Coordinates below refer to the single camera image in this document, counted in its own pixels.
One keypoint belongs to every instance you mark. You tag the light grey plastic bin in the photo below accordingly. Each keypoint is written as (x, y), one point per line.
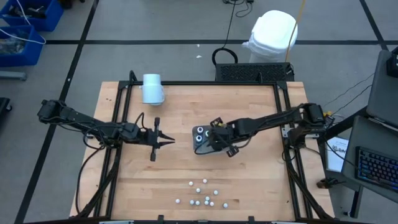
(197, 149)

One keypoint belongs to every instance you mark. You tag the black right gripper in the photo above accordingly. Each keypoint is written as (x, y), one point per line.
(230, 133)

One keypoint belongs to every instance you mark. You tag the grey metal bar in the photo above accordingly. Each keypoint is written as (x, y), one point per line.
(12, 76)

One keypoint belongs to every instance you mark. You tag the backlit black keyboard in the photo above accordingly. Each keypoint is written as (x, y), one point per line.
(376, 169)

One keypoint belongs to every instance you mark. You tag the blue plastic storage crate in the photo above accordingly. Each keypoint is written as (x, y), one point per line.
(31, 56)
(49, 18)

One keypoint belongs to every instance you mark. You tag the black desktop device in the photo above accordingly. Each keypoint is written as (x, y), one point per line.
(393, 63)

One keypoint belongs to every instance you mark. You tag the large blue-tipped coloring bottle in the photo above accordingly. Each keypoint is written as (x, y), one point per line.
(199, 137)

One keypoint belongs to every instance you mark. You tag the large purple-tipped coloring bottle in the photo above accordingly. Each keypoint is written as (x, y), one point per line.
(200, 129)

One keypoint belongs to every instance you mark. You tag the white printed paper sheet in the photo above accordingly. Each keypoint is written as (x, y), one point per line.
(334, 158)

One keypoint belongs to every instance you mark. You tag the black table clamp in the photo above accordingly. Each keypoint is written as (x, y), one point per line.
(326, 183)

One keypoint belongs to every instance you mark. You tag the large green-tipped coloring bottle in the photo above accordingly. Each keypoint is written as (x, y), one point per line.
(207, 133)

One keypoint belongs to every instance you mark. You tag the grey workstation cart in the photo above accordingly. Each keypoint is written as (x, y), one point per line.
(385, 93)

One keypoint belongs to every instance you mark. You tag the black floor object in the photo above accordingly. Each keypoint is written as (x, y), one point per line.
(3, 107)

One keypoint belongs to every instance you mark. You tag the white lined trash can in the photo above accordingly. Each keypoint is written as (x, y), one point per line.
(270, 34)

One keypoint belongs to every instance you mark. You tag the black vented computer box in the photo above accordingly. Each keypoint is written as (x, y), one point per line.
(248, 72)

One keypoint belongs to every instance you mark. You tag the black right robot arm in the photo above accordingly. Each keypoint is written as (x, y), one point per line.
(270, 119)

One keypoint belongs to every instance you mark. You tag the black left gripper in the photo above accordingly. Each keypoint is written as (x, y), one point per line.
(144, 137)

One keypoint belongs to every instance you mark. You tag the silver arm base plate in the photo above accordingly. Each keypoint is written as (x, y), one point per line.
(286, 131)

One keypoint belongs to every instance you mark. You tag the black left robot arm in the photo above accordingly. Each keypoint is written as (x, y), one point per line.
(77, 119)

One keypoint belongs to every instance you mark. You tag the yellow tape tag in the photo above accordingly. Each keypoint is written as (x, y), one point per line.
(220, 124)

